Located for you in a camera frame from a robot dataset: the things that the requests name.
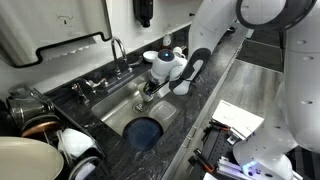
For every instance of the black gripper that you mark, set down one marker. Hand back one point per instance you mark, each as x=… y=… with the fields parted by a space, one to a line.
x=152 y=87

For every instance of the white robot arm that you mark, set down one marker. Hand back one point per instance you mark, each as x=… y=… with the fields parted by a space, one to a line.
x=300 y=83

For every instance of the steel cup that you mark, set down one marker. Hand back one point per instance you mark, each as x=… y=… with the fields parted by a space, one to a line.
x=26 y=108

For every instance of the metal sink drain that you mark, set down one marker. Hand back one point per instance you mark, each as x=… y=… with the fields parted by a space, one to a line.
x=140 y=107

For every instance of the clear plastic container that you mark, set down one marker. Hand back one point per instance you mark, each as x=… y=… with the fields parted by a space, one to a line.
x=162 y=111

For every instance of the tall chrome faucet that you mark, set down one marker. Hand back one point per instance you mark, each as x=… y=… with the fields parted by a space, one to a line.
x=117 y=66

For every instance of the white printed mug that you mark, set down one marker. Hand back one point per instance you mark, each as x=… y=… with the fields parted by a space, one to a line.
x=178 y=50

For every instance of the stainless steel sink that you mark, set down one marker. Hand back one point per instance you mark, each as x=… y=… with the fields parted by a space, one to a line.
x=113 y=110

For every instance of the amber soap bottle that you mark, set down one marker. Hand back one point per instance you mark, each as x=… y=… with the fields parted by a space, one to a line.
x=167 y=40

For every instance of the small chrome faucet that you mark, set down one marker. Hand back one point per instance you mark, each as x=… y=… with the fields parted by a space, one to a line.
x=80 y=91

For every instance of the black perforated board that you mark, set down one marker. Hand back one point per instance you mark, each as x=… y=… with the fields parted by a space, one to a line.
x=216 y=146

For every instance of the black orange tool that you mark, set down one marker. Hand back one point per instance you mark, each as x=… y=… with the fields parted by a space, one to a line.
x=204 y=160

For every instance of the white flat box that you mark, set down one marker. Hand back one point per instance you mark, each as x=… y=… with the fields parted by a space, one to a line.
x=236 y=118

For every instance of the white bowl in rack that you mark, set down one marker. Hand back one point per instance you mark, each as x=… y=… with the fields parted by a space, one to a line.
x=76 y=141

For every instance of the black dish rack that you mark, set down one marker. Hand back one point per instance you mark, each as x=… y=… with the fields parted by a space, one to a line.
x=100 y=166

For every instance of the aluminium rails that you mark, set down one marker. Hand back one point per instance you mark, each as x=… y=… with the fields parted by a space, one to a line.
x=233 y=170

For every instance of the copper coloured bowl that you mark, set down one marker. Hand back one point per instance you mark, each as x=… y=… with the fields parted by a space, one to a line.
x=40 y=126

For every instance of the steel paper towel dispenser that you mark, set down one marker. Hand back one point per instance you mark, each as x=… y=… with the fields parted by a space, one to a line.
x=50 y=26

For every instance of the large white plate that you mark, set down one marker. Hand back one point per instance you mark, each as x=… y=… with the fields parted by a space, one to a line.
x=26 y=160

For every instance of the black wall soap dispenser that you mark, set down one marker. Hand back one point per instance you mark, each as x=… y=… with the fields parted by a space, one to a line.
x=143 y=11

